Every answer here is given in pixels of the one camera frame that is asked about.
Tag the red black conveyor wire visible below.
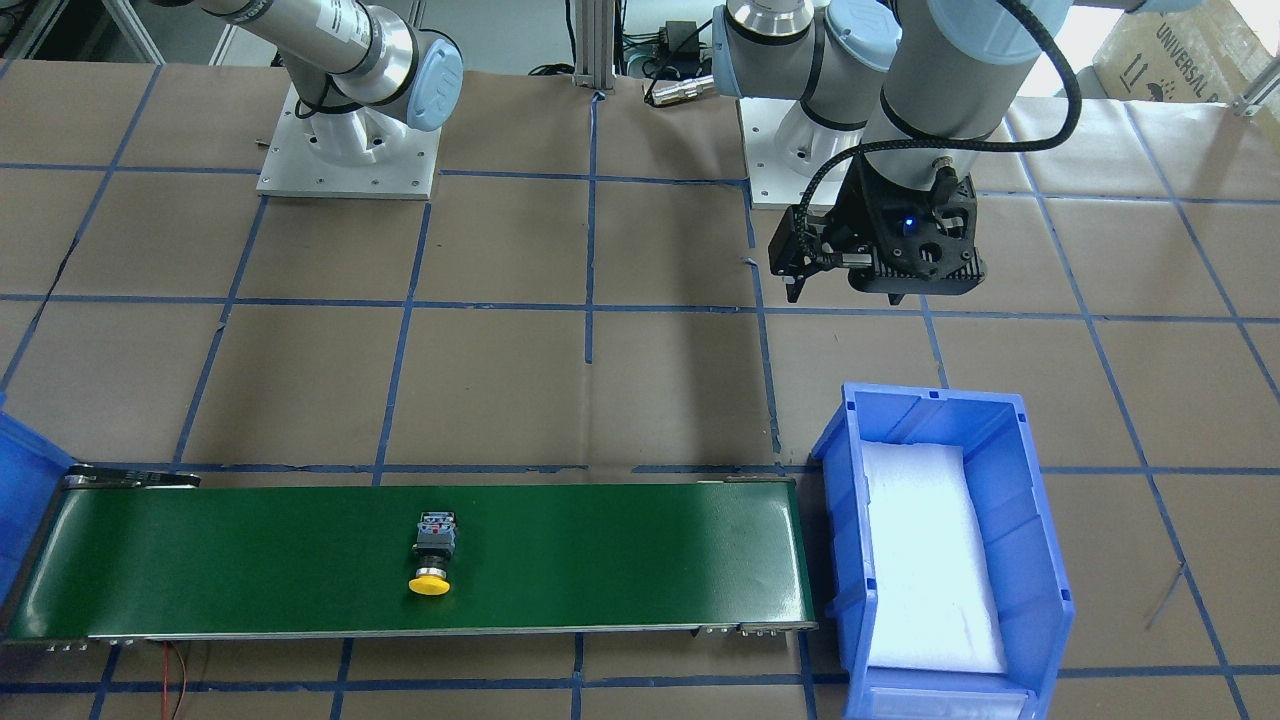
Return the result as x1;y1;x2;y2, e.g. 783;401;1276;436
160;642;189;720

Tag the aluminium frame post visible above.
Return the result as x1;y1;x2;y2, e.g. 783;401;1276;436
570;1;622;95

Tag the silver metal connector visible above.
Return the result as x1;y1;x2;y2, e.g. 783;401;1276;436
645;76;719;108

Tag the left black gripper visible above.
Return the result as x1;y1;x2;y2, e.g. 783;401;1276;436
768;156;987;307

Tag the cardboard box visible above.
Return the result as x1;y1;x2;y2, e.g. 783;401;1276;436
1092;1;1279;102

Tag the destination blue plastic bin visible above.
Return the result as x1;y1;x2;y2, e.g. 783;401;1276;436
1;411;76;601

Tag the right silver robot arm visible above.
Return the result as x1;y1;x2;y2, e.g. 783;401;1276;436
197;1;465;132

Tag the black power adapter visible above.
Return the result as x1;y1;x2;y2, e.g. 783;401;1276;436
658;20;701;64

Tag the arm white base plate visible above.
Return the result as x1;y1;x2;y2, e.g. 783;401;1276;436
739;97;861;210
256;88;442;201

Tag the yellow push button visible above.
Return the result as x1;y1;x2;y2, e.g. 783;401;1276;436
408;511;457;596

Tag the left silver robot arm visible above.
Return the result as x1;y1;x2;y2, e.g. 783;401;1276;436
710;1;1084;305

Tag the white foam pad source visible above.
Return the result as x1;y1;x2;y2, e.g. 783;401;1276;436
861;442;1007;674

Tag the green conveyor belt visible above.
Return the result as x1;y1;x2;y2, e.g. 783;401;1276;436
8;480;817;642

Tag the source blue plastic bin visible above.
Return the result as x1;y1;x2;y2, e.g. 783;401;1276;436
812;383;1075;719

